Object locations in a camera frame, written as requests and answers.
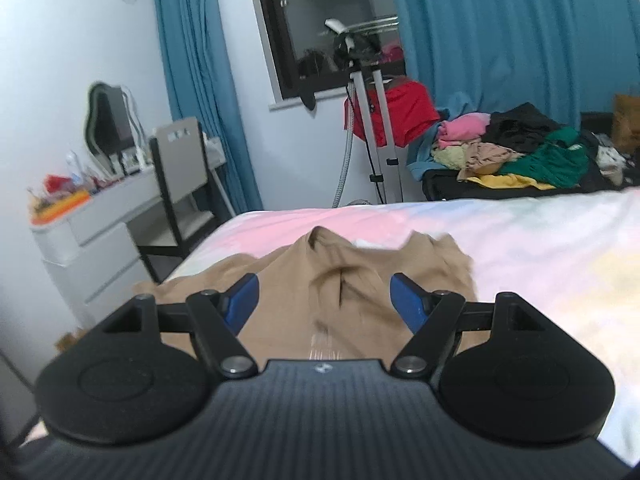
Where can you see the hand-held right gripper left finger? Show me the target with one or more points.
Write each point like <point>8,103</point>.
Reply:
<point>245,301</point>

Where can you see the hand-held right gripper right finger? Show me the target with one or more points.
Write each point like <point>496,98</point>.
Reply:
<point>407,302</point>

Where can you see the tan printed t-shirt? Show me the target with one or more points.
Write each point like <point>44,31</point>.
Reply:
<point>300,285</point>

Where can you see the black sofa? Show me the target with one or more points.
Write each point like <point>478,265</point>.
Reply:
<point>450,187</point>

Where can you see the light blue garment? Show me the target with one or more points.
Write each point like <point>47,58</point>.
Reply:
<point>420,155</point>

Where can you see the bed with pastel sheet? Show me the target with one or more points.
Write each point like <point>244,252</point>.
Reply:
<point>550,260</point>

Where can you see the white dressing table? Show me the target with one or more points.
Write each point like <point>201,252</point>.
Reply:
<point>100,260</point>

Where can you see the pale yellow-green garment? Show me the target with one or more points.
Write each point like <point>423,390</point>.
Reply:
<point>450,157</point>

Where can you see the yellow garment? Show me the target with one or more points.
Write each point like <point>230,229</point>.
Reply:
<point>500,181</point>

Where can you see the grey backed chair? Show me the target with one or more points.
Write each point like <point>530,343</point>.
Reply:
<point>180,160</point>

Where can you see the beige garment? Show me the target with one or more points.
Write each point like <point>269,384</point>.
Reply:
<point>490,157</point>

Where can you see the cardboard box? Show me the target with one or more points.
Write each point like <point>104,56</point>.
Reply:
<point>70,342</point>

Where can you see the garment steamer stand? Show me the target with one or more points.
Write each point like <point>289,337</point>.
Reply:
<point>377,125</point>

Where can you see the small cosmetic bottles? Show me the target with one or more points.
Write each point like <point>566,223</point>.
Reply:
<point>127,162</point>

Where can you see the pink garment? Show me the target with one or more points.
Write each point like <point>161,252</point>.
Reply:
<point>462,127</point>

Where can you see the red garment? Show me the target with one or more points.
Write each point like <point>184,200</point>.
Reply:
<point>405,110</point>

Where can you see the green garment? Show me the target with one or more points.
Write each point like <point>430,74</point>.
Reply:
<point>545,165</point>

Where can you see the white spray bottle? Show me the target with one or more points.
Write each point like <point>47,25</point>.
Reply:
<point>75,170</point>

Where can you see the red plastic item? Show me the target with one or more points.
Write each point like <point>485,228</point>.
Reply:
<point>59,183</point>

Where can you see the narrow blue curtain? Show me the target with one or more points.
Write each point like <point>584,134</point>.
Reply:
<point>200,85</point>

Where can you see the wavy framed mirror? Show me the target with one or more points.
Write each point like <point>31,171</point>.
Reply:
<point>107,125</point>

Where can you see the white patterned cloth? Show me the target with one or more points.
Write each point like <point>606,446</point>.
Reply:
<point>607,155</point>

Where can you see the wide blue curtain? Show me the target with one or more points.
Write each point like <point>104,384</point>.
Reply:
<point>500,35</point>

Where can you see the dark framed window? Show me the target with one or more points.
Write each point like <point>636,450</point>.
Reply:
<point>310,20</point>

